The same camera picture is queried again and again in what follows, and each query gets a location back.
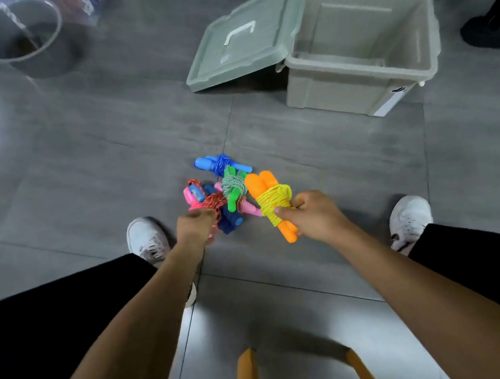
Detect orange-handled yellow jump rope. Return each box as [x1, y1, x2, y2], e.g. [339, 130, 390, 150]
[243, 165, 302, 250]

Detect white shoe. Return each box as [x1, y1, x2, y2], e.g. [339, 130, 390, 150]
[382, 191, 439, 259]
[123, 210, 200, 317]

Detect person's right forearm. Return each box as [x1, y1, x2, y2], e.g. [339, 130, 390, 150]
[333, 198, 500, 379]

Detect person's left forearm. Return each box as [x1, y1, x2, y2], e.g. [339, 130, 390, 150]
[0, 243, 226, 379]

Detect navy foam-handled red jump rope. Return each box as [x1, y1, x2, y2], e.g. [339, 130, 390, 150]
[196, 178, 246, 240]

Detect white left shoe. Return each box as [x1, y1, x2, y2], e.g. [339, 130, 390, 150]
[123, 210, 200, 317]

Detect person's left leg black trousers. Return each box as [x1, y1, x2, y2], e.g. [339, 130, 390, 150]
[0, 248, 186, 379]

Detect green-handled braided jump rope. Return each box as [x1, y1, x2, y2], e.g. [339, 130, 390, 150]
[218, 162, 254, 215]

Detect blue-handled jump rope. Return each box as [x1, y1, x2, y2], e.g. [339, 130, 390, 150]
[193, 148, 254, 183]

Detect pink-handled red-white braided rope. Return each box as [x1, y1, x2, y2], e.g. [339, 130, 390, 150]
[214, 175, 264, 225]

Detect grey plastic storage box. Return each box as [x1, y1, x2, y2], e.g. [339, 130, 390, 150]
[264, 0, 454, 135]

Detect grey-green box lid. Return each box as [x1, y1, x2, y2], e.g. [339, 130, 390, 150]
[172, 0, 320, 94]

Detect person's right hand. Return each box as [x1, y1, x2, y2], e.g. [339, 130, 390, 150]
[270, 183, 359, 255]

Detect person's left hand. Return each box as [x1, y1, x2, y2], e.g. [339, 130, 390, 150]
[171, 206, 224, 258]

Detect clear plastic lidded bin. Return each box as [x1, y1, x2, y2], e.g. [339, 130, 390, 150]
[0, 0, 111, 43]

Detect grey metal bowl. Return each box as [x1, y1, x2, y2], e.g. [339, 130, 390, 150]
[0, 0, 83, 87]

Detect white right shoe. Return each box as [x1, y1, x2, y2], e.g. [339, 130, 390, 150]
[382, 191, 439, 259]

